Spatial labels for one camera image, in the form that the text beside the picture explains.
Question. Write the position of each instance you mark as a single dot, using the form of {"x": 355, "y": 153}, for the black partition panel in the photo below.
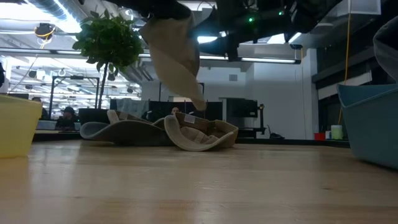
{"x": 214, "y": 112}

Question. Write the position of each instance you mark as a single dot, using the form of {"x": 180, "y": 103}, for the yellow plastic bin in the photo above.
{"x": 18, "y": 127}

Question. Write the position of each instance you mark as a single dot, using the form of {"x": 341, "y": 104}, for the black ceiling camera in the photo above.
{"x": 296, "y": 46}

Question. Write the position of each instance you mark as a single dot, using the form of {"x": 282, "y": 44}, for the person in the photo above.
{"x": 38, "y": 102}
{"x": 175, "y": 110}
{"x": 66, "y": 119}

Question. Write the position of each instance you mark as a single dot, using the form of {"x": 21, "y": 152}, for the potted green plant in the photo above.
{"x": 109, "y": 43}

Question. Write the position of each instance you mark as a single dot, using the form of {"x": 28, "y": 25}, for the pale green container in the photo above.
{"x": 336, "y": 132}

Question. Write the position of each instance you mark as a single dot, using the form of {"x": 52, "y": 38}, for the grey wall vent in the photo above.
{"x": 233, "y": 77}

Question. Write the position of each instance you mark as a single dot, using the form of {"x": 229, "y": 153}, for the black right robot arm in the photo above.
{"x": 311, "y": 12}

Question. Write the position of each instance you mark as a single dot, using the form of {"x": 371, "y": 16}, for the grey cloth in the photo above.
{"x": 133, "y": 107}

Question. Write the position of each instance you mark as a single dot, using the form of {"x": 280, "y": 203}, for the black equipment cart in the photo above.
{"x": 242, "y": 109}

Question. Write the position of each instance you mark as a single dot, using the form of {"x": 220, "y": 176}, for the black metal table frame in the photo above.
{"x": 295, "y": 142}

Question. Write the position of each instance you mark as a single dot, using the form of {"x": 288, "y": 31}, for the red box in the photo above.
{"x": 319, "y": 136}

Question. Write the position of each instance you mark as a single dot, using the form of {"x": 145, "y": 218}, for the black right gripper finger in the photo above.
{"x": 214, "y": 25}
{"x": 217, "y": 47}

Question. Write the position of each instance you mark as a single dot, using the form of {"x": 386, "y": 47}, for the teal plastic bin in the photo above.
{"x": 373, "y": 130}

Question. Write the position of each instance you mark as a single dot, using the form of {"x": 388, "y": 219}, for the silver ventilation duct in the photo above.
{"x": 46, "y": 6}

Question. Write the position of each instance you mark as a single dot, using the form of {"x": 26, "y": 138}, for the tan baseball cap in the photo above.
{"x": 174, "y": 56}
{"x": 199, "y": 137}
{"x": 133, "y": 132}

